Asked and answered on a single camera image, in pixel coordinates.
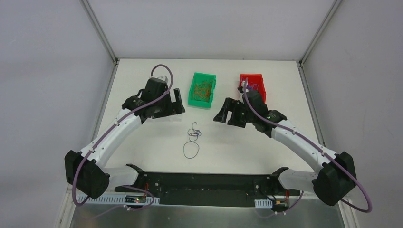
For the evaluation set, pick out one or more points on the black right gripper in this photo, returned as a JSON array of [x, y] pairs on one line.
[[235, 112]]

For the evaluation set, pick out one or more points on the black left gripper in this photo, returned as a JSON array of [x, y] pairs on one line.
[[169, 103]]

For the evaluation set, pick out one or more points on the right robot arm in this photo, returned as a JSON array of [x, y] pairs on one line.
[[332, 175]]

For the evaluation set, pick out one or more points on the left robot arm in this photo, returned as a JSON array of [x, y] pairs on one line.
[[87, 169]]

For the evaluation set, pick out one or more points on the red plastic bin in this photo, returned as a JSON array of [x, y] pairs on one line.
[[255, 83]]

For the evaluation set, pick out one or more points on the green plastic bin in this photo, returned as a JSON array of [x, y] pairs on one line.
[[202, 90]]

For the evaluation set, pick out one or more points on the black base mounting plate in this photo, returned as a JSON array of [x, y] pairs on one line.
[[216, 190]]

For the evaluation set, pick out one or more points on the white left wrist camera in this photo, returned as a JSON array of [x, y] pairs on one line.
[[163, 78]]

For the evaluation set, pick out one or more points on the right white cable duct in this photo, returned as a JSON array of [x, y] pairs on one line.
[[263, 203]]

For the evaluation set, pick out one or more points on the white cable duct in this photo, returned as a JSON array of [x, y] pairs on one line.
[[119, 199], [263, 203]]

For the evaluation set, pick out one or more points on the left aluminium frame post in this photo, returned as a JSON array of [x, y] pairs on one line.
[[99, 30]]

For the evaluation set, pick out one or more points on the aluminium frame post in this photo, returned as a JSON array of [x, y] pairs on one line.
[[99, 30], [325, 22]]

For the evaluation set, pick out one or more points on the right aluminium frame post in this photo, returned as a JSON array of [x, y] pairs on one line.
[[325, 22]]

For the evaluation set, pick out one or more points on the left white cable duct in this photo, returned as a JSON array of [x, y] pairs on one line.
[[119, 199]]

